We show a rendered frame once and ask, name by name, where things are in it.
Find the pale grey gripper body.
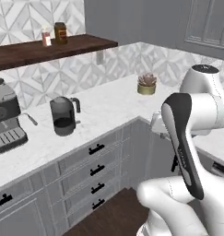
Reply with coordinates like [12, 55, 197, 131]
[149, 112, 171, 138]

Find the dark grey electric kettle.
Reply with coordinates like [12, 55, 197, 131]
[49, 96, 82, 137]

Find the grey corner cupboard door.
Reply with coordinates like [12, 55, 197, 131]
[146, 131, 183, 183]

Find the potted succulent plant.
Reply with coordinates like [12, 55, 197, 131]
[136, 72, 159, 96]

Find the grey upper cupboard door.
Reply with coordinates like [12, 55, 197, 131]
[183, 0, 224, 51]

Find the brown glass jar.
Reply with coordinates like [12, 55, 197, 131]
[53, 21, 68, 45]

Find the small white red bottle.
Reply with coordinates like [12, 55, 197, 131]
[41, 26, 53, 48]

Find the wide grey drawer front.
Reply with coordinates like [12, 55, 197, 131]
[0, 175, 46, 218]

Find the grey espresso machine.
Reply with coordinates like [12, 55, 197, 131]
[0, 77, 39, 155]

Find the grey lower cupboard door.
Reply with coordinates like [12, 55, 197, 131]
[0, 196, 49, 236]

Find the black cupboard door handle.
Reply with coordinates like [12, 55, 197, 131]
[171, 154, 179, 173]

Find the black drawer handle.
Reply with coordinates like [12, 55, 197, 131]
[91, 198, 106, 210]
[90, 183, 106, 195]
[88, 143, 106, 156]
[0, 193, 14, 211]
[89, 164, 106, 177]

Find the white wall outlet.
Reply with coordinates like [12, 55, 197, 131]
[96, 50, 105, 65]

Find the dark wooden wall shelf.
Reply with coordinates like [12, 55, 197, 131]
[0, 33, 119, 74]

